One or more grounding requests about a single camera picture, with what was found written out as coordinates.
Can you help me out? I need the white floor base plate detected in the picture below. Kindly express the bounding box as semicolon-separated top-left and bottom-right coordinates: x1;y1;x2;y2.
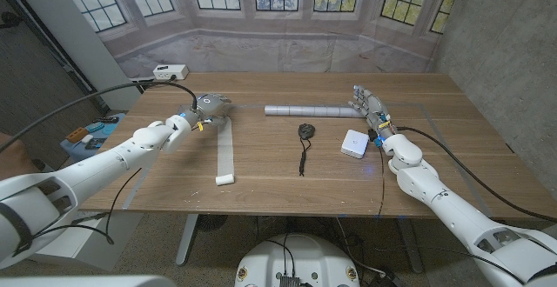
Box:
30;211;144;273

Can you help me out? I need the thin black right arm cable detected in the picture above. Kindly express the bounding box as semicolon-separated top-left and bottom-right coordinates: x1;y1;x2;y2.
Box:
376;143;386;217

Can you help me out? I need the small white square box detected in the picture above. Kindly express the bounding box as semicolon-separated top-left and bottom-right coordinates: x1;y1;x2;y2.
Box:
340;129;370;160

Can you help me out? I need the white robot torso base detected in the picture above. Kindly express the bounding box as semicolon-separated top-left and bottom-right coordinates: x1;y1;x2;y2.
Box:
234;233;361;287

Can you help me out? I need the white slanted column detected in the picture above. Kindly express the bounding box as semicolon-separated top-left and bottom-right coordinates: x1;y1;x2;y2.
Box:
4;0;143;110

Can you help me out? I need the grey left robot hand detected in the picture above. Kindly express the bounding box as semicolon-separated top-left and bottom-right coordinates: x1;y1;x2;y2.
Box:
191;93;232;127

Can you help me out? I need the grey table leg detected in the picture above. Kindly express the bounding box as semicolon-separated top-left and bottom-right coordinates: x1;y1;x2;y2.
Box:
175;214;200;267
395;217;424;275

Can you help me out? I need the long white cylindrical flashlight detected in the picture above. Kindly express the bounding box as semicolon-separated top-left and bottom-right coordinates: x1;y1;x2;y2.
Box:
264;104;366;118

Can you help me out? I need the orange block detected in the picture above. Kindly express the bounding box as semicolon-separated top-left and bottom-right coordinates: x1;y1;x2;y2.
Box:
65;126;91;144

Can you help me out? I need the grey perforated partition panel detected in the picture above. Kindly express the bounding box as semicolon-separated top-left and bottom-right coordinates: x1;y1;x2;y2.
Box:
0;0;110;170
428;0;557;197

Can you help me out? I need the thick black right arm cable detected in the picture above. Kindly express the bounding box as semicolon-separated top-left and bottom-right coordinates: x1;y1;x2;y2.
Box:
396;125;557;224

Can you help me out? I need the white gauze bandage strip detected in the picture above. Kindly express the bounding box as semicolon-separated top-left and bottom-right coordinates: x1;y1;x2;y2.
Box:
215;117;236;187

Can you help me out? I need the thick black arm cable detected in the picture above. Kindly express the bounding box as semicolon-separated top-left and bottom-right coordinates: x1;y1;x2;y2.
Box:
0;80;199;153
396;125;557;224

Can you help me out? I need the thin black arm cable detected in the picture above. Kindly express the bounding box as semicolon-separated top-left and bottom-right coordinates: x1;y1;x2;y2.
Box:
376;143;386;217
17;167;143;257

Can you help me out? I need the blue tool tray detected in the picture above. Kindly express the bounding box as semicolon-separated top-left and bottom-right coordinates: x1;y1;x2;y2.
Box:
59;112;127;163

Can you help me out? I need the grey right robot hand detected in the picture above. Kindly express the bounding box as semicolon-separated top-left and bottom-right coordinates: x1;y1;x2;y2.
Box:
347;84;392;132

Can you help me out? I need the printed window backdrop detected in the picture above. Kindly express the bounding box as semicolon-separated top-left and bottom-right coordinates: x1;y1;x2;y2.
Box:
54;0;466;75

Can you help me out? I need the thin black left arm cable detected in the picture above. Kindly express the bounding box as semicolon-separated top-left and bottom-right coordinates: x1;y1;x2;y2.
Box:
17;167;143;257

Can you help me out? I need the black stopwatch with lanyard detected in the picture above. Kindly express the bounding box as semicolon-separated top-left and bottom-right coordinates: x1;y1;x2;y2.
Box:
298;123;315;177

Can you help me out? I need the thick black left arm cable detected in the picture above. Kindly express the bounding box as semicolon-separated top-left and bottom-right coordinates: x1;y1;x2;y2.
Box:
0;80;199;153

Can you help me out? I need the white power strip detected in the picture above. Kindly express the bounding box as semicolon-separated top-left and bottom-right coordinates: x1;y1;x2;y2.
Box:
151;63;190;82

